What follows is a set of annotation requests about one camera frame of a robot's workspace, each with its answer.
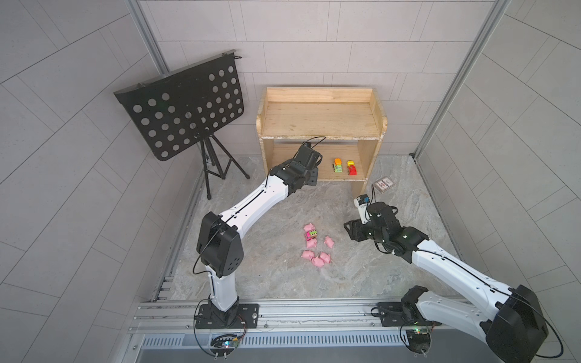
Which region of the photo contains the orange green mixer truck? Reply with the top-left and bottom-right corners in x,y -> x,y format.
333,158 -> 343,173

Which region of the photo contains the red yellow toy truck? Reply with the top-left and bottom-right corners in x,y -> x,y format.
347,160 -> 357,175

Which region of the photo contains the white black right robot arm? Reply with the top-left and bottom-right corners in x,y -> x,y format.
343,195 -> 555,362

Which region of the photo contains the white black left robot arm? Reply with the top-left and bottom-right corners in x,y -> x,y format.
197,139 -> 322,314

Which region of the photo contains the small card box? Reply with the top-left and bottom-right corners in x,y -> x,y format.
373,177 -> 395,193

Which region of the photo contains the pink toy pig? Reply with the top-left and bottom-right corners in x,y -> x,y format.
311,257 -> 325,268
324,236 -> 334,249
307,238 -> 318,249
301,250 -> 316,261
319,252 -> 331,264
304,223 -> 316,232

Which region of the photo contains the pink toy pig top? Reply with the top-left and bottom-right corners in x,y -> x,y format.
304,223 -> 316,232

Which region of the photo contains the wooden two-tier shelf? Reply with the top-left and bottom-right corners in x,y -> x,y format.
257,87 -> 388,197

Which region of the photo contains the pink toy pig lower right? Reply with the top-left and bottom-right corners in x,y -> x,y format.
319,252 -> 331,264

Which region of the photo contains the pink toy pig middle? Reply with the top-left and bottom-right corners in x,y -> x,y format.
307,238 -> 318,249

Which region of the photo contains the pink toy pig bottom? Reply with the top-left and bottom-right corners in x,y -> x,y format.
311,257 -> 325,268

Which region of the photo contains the pink toy pig lower left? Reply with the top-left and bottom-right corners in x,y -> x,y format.
301,250 -> 316,261

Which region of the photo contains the right controller board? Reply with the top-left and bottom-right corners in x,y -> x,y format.
405,329 -> 432,355

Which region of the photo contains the controller board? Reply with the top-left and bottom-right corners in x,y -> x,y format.
210,334 -> 243,350
405,329 -> 432,355

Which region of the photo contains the black perforated music stand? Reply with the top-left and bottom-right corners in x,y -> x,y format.
114,50 -> 245,178

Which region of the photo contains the left controller board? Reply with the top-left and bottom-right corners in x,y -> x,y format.
210,334 -> 243,350

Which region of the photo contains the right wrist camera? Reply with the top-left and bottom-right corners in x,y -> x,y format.
353,194 -> 370,224

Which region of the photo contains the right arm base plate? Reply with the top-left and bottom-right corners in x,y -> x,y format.
370,302 -> 441,328

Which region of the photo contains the aluminium mounting rail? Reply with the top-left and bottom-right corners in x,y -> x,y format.
129,292 -> 489,337

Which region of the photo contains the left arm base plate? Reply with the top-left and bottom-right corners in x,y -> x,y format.
194,303 -> 260,329

